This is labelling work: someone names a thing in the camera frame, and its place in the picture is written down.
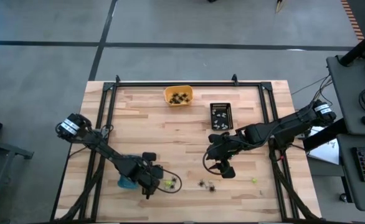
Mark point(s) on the grey metal stand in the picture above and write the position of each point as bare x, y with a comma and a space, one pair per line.
5, 149

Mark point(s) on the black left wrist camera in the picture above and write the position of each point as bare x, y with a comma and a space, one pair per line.
157, 172

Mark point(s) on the black caster wheel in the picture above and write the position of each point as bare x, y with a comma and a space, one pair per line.
343, 197

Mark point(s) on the green plastic spider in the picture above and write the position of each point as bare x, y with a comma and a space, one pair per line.
254, 180
168, 184

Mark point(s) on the yellow pointed object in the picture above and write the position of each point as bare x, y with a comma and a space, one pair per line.
278, 5

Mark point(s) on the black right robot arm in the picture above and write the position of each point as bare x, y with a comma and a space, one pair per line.
288, 126

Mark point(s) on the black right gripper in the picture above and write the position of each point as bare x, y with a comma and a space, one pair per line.
226, 149

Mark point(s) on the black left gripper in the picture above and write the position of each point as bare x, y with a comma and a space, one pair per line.
139, 172

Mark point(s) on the black mesh basket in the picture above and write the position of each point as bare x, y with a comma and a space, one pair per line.
221, 107

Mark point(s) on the yellow plastic bin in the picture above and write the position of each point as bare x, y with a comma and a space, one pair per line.
178, 89

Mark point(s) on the grey desk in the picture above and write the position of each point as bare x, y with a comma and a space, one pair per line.
347, 93
347, 186

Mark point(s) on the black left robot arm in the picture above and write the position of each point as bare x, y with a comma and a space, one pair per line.
107, 149

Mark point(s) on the silver metal bracket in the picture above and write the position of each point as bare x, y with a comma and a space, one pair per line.
104, 133

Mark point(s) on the teal plastic bin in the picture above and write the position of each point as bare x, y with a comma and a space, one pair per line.
125, 183

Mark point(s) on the black frame clamp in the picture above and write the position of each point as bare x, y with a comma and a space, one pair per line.
117, 78
234, 79

